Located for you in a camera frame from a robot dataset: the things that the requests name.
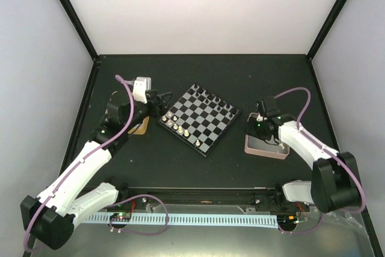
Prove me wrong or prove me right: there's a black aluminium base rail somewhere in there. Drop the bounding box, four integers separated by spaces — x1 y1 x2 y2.
117 187 309 212

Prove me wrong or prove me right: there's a pink tray with pieces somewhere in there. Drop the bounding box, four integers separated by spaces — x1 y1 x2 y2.
244 112 290 161

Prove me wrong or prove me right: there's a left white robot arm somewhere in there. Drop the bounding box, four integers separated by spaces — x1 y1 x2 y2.
20 90 172 250

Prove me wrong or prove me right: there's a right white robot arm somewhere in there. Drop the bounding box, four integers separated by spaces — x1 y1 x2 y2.
246 97 364 213

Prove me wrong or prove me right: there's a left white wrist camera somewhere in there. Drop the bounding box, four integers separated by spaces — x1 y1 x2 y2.
132 76 152 104

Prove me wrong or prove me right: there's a black and white chessboard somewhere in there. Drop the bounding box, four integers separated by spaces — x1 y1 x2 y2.
157 83 241 157

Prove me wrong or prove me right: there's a gold metal tin tray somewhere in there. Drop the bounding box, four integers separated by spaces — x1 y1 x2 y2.
109 90 150 135

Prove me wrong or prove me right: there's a light blue slotted cable duct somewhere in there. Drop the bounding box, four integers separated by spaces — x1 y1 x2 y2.
83 212 278 229

